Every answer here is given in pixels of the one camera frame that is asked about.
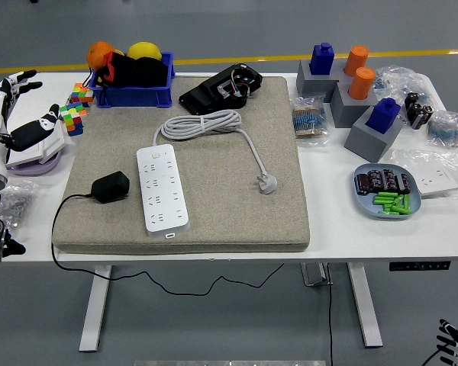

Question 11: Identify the robot right hand white black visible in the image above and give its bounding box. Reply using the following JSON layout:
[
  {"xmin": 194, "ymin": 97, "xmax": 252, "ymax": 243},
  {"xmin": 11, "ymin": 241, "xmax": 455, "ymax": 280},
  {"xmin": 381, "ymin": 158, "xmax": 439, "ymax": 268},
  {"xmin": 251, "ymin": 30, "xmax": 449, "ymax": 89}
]
[{"xmin": 434, "ymin": 318, "xmax": 458, "ymax": 366}]

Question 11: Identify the black plug adapter with cord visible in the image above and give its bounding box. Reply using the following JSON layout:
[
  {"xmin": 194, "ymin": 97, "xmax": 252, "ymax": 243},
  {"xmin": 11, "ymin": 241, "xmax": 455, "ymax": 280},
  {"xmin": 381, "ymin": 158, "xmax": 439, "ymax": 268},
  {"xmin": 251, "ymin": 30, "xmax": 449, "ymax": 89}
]
[{"xmin": 50, "ymin": 170, "xmax": 286, "ymax": 297}]

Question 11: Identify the white power strip with cord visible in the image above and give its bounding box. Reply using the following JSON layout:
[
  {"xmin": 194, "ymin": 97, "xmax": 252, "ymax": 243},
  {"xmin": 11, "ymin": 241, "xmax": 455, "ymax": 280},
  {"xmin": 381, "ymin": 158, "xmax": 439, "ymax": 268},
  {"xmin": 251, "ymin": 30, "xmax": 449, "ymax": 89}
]
[{"xmin": 136, "ymin": 109, "xmax": 279, "ymax": 239}]

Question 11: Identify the purple plate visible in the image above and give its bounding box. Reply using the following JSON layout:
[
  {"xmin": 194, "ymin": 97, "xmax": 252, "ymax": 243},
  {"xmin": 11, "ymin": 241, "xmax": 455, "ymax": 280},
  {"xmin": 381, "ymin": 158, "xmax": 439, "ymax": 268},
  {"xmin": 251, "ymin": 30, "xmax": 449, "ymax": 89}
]
[{"xmin": 5, "ymin": 150, "xmax": 65, "ymax": 177}]

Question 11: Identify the large colourful puzzle cube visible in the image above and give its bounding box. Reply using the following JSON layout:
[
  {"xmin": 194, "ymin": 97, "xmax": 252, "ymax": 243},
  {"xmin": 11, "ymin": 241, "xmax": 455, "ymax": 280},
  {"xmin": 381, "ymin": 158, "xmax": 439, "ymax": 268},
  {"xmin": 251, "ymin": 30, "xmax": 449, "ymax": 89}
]
[{"xmin": 58, "ymin": 101, "xmax": 89, "ymax": 137}]

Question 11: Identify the black table control panel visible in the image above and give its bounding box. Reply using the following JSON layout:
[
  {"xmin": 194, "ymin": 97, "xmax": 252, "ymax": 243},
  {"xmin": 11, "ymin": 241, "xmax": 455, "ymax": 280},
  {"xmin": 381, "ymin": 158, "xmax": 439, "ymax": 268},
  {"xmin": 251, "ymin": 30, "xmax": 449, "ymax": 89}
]
[{"xmin": 389, "ymin": 260, "xmax": 452, "ymax": 272}]

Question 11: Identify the small colourful puzzle cube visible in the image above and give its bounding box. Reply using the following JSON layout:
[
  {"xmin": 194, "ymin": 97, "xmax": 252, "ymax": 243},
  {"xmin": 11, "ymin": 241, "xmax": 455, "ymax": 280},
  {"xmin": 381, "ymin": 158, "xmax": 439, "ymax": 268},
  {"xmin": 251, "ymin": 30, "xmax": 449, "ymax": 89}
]
[{"xmin": 69, "ymin": 82, "xmax": 95, "ymax": 108}]

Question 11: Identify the clear bag of metal nuts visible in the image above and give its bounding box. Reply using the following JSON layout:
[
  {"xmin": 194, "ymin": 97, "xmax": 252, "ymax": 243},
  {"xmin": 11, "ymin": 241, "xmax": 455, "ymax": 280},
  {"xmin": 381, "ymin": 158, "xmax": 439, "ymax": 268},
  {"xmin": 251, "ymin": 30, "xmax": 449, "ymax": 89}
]
[{"xmin": 0, "ymin": 178, "xmax": 39, "ymax": 236}]

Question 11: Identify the white table leg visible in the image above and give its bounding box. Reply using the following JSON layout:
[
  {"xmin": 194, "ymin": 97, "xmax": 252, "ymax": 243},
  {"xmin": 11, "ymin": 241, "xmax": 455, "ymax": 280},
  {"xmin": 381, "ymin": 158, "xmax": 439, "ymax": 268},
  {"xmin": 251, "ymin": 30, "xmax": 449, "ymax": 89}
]
[
  {"xmin": 78, "ymin": 265, "xmax": 113, "ymax": 352},
  {"xmin": 346, "ymin": 262, "xmax": 385, "ymax": 348}
]

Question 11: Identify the orange fruit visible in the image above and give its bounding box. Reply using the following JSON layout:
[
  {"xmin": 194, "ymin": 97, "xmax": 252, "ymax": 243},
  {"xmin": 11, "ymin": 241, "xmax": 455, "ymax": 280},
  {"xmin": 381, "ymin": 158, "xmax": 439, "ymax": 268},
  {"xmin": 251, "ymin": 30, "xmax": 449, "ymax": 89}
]
[{"xmin": 85, "ymin": 40, "xmax": 116, "ymax": 72}]

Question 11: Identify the blue plastic bin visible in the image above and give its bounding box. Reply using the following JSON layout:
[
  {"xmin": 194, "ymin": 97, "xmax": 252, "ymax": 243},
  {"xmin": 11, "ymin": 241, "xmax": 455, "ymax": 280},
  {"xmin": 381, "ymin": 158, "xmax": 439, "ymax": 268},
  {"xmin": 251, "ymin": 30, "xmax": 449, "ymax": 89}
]
[{"xmin": 87, "ymin": 51, "xmax": 176, "ymax": 109}]

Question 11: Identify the black pouch with red trim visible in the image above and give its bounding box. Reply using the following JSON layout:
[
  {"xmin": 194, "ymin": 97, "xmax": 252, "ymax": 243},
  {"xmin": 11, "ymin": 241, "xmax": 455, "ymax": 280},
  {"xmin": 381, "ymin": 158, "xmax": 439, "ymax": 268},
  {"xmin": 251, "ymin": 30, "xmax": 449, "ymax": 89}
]
[{"xmin": 82, "ymin": 51, "xmax": 169, "ymax": 89}]

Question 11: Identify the blue-grey plate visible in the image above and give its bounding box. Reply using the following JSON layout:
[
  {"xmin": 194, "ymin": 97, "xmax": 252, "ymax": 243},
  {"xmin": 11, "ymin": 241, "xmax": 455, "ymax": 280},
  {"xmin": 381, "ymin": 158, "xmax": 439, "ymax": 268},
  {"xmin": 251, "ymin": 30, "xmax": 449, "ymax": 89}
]
[{"xmin": 352, "ymin": 162, "xmax": 423, "ymax": 221}]

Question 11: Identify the yellow lemon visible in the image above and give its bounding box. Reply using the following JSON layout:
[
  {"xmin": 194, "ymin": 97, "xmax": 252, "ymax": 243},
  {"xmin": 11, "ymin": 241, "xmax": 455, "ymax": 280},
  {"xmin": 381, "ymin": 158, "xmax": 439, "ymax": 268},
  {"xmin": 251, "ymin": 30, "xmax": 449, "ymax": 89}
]
[{"xmin": 127, "ymin": 40, "xmax": 163, "ymax": 61}]

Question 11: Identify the large clear plastic bag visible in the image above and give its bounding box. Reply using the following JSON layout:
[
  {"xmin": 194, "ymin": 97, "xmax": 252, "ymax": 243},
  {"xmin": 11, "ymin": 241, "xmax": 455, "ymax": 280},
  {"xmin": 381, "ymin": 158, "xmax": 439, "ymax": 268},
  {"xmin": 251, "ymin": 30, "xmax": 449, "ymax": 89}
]
[{"xmin": 389, "ymin": 146, "xmax": 458, "ymax": 201}]

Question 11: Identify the clear bag of blue resistors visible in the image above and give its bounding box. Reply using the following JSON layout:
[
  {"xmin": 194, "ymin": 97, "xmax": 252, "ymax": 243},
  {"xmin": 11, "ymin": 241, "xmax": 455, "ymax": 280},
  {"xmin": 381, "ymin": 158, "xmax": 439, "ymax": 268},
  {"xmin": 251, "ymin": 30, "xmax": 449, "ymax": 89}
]
[{"xmin": 426, "ymin": 109, "xmax": 458, "ymax": 149}]

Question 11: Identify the grey block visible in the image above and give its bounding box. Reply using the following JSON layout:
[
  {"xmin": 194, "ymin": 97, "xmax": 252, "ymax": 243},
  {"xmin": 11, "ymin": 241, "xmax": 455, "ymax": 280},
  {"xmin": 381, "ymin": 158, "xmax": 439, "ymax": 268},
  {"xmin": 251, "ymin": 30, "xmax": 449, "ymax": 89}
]
[
  {"xmin": 343, "ymin": 110, "xmax": 405, "ymax": 163},
  {"xmin": 330, "ymin": 82, "xmax": 379, "ymax": 129},
  {"xmin": 295, "ymin": 59, "xmax": 348, "ymax": 103}
]

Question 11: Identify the blue peg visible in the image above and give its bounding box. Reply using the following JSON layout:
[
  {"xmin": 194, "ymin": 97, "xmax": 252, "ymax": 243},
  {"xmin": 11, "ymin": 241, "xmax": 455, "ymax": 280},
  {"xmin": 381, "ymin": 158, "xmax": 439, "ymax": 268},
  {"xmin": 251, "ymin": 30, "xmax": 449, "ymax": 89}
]
[
  {"xmin": 366, "ymin": 97, "xmax": 402, "ymax": 134},
  {"xmin": 308, "ymin": 41, "xmax": 336, "ymax": 75}
]

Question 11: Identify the grey-brown mat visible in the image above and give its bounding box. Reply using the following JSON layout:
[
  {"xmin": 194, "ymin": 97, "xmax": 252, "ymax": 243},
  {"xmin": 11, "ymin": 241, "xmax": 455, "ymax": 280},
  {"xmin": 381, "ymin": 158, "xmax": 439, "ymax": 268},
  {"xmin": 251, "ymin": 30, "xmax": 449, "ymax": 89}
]
[{"xmin": 51, "ymin": 75, "xmax": 311, "ymax": 255}]

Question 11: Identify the clear bag of striped resistors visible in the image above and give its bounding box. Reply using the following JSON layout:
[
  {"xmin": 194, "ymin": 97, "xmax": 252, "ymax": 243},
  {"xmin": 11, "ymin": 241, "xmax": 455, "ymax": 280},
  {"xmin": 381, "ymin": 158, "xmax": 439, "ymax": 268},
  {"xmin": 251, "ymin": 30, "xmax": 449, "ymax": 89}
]
[{"xmin": 291, "ymin": 94, "xmax": 331, "ymax": 148}]

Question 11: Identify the crumpled clear bag with resistors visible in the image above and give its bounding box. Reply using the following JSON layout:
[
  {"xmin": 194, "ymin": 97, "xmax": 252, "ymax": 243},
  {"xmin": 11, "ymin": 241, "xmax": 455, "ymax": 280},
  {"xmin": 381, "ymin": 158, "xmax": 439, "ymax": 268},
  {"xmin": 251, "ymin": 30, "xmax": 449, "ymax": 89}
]
[{"xmin": 373, "ymin": 65, "xmax": 438, "ymax": 111}]

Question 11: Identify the orange cylinder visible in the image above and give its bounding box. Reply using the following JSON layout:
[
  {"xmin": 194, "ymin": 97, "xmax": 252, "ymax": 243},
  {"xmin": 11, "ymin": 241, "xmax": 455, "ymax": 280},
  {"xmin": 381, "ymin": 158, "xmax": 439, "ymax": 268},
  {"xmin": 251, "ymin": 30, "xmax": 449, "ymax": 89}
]
[
  {"xmin": 343, "ymin": 45, "xmax": 370, "ymax": 77},
  {"xmin": 348, "ymin": 66, "xmax": 376, "ymax": 101}
]

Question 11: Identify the white wall switch panel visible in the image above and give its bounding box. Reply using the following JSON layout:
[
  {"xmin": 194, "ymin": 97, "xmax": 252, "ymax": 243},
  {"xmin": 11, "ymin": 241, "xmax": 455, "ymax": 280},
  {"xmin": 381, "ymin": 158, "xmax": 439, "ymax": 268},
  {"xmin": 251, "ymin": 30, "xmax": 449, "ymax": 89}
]
[
  {"xmin": 41, "ymin": 125, "xmax": 66, "ymax": 161},
  {"xmin": 6, "ymin": 143, "xmax": 47, "ymax": 167}
]

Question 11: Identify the thin black hanging cable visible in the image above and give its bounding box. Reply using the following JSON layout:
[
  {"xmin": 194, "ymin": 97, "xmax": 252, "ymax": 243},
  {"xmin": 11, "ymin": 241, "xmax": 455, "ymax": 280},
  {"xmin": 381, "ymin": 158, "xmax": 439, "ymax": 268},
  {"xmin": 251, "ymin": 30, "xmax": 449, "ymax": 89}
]
[{"xmin": 325, "ymin": 262, "xmax": 335, "ymax": 366}]

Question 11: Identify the metal bracket under table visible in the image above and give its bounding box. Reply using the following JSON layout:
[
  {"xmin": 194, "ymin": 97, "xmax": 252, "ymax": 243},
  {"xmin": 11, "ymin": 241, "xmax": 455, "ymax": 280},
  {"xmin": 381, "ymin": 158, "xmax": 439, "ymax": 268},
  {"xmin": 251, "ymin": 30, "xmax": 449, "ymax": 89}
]
[{"xmin": 300, "ymin": 262, "xmax": 334, "ymax": 287}]

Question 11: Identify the white wall socket panel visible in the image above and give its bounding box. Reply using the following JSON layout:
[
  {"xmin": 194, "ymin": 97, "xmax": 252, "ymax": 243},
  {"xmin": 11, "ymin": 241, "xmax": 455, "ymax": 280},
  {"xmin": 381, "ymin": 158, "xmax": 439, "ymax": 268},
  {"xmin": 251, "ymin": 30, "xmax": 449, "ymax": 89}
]
[{"xmin": 411, "ymin": 165, "xmax": 458, "ymax": 198}]

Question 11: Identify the black electronic device with wires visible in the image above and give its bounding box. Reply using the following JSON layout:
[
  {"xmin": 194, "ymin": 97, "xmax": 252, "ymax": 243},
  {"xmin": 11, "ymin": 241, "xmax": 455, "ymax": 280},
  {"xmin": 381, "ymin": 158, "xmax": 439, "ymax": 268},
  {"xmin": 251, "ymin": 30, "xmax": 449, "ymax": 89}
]
[{"xmin": 178, "ymin": 63, "xmax": 263, "ymax": 115}]

